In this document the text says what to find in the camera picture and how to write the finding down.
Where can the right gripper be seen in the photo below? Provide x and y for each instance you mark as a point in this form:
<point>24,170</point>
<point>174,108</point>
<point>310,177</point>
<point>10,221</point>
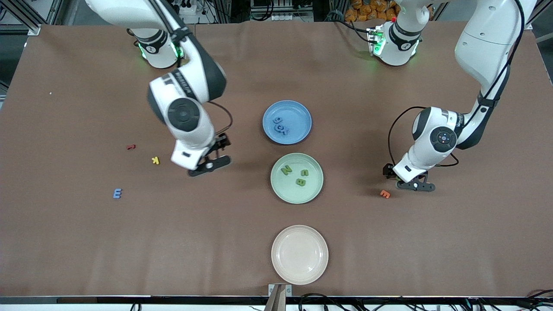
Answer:
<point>220,143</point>

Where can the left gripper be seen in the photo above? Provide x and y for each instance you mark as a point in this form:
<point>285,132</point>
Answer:
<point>387,171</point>

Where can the green foam letter N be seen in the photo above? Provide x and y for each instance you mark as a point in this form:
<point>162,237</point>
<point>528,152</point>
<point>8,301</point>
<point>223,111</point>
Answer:
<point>286,170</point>

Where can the green foam letter B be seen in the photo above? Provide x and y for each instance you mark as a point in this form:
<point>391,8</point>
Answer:
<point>298,182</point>

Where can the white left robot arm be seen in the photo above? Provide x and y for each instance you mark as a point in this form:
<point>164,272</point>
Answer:
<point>488,43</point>

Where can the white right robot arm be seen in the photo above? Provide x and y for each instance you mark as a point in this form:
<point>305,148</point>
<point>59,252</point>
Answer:
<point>194,134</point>

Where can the orange foam letter E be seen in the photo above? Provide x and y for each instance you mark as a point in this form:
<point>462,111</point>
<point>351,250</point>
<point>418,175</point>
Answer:
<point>384,194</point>

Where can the green round plate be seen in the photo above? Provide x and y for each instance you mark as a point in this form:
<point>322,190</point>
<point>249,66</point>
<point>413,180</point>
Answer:
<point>285,190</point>

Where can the blue foam letter E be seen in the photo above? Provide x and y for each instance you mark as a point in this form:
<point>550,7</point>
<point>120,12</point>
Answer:
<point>115,193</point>

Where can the blue round plate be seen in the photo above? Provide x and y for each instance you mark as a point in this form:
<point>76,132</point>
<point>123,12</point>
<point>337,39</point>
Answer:
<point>298,114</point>

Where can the beige round plate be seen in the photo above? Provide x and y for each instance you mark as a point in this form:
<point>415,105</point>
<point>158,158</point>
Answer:
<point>300,255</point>

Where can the brown table cover sheet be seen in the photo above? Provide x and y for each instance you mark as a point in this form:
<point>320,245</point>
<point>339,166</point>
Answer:
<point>86,237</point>

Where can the white power strip with plugs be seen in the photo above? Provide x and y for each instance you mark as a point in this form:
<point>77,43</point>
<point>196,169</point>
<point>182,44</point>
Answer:
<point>192,7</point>

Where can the long white power strip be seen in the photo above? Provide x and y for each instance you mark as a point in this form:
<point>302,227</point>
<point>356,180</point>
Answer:
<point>281,17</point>

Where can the orange mesh bag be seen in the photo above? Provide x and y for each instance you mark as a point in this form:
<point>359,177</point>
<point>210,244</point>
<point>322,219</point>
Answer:
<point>358,11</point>

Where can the grey metal bracket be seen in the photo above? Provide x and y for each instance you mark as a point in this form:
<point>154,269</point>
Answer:
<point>281,291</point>

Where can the aluminium frame profile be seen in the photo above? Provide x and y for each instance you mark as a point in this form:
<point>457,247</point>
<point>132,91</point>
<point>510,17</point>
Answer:
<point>34,29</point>

